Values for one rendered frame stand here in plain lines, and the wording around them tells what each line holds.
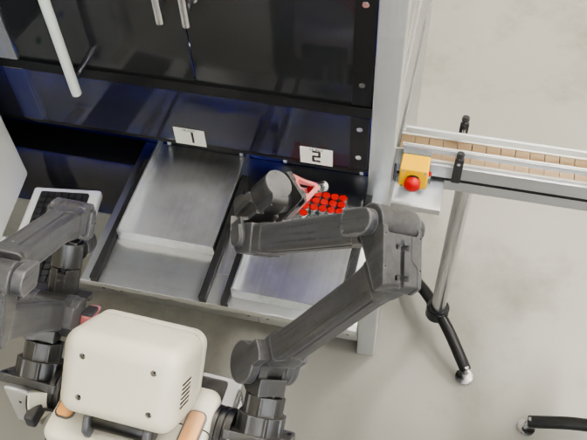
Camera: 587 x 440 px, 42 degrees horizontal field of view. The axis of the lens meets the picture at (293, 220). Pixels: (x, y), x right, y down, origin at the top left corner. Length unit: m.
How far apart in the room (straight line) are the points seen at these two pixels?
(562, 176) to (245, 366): 1.10
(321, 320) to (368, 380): 1.54
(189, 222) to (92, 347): 0.81
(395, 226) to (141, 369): 0.46
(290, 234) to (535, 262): 1.89
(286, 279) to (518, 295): 1.30
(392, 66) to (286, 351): 0.71
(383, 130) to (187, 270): 0.60
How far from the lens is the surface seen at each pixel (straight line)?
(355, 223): 1.13
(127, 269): 1.99
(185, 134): 2.04
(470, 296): 2.96
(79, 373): 1.32
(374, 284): 1.10
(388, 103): 1.79
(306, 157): 1.98
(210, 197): 2.08
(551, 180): 2.11
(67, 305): 1.49
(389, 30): 1.65
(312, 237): 1.27
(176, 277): 1.94
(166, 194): 2.11
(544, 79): 3.81
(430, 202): 2.06
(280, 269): 1.92
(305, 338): 1.26
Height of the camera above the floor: 2.48
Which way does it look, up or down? 53 degrees down
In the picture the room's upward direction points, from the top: 3 degrees counter-clockwise
